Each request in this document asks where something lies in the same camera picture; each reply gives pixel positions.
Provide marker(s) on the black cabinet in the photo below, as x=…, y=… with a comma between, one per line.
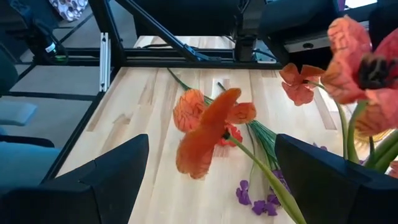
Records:
x=186, y=15

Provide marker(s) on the red-orange flower bunch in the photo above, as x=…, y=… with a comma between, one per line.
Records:
x=188, y=109
x=199, y=146

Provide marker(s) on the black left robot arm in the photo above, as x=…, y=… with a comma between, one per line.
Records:
x=295, y=15

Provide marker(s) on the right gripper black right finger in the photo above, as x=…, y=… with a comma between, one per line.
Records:
x=342, y=193

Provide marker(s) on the silver aluminium extrusion bar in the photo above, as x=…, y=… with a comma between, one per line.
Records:
x=105, y=62

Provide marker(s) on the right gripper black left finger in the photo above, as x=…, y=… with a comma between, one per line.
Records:
x=77, y=196

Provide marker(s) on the purple flower bunch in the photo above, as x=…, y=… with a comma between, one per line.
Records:
x=264, y=143

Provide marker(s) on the circle patterned cloth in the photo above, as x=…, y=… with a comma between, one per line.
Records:
x=68, y=9

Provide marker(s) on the blue office chair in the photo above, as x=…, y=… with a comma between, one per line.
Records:
x=21, y=165

